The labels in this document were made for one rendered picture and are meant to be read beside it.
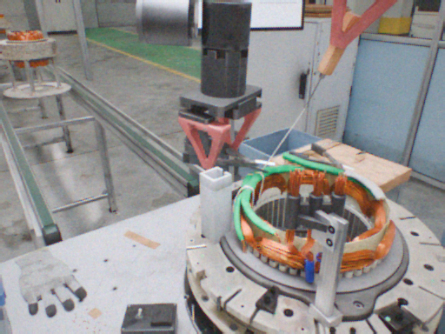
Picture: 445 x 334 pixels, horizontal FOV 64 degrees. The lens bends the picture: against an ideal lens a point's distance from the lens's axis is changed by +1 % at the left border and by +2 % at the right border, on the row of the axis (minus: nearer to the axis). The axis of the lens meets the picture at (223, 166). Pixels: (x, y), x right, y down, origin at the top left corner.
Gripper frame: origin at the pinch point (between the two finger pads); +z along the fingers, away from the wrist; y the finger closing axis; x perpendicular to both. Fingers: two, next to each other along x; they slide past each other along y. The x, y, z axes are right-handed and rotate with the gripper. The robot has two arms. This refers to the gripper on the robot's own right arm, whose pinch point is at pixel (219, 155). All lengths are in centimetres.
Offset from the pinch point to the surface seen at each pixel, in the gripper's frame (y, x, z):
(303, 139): -41.4, -1.8, 12.8
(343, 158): -31.7, 10.3, 10.2
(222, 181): 7.5, 5.2, -1.3
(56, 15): -734, -1120, 133
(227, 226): 6.7, 5.8, 5.5
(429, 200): -229, 38, 117
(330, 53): 0.8, 12.9, -15.8
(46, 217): -8, -66, 45
